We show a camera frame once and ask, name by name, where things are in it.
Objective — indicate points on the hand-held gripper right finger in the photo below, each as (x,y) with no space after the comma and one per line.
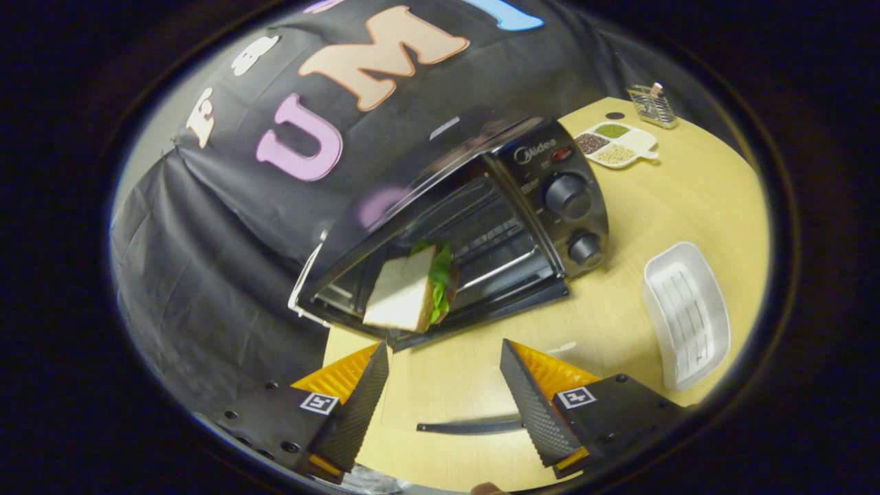
(533,412)

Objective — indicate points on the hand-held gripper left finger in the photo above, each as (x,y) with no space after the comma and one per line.
(361,405)

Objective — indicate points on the sandwich with lettuce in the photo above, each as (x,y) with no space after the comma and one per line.
(399,295)

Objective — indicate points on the black toaster oven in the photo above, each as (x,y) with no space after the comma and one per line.
(550,179)

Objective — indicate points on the crumpled clear plastic bag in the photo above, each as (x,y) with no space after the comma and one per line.
(371,481)

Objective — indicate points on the white plastic tray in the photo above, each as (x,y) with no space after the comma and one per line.
(687,316)

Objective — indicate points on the white divided dish of grains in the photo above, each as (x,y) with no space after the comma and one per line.
(615,146)

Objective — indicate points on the clear mesh holder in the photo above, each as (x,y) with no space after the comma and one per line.
(653,106)

